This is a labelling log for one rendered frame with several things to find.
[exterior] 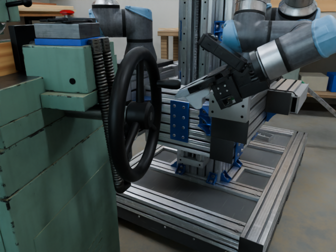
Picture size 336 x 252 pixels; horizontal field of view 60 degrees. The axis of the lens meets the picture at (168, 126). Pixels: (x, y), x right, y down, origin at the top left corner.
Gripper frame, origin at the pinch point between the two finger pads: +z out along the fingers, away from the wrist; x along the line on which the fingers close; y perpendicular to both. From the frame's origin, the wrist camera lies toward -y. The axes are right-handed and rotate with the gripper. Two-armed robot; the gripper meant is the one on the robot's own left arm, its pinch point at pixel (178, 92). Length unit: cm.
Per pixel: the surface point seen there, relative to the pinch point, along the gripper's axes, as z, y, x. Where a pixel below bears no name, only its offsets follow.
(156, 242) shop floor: 58, 66, 32
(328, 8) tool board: -76, 32, 316
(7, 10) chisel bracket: 21.1, -33.3, -12.7
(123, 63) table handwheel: -0.6, -11.7, -18.4
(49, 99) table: 16.1, -12.5, -21.5
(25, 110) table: 18.1, -12.7, -26.0
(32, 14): 192, -112, 209
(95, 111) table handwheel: 14.0, -5.9, -13.9
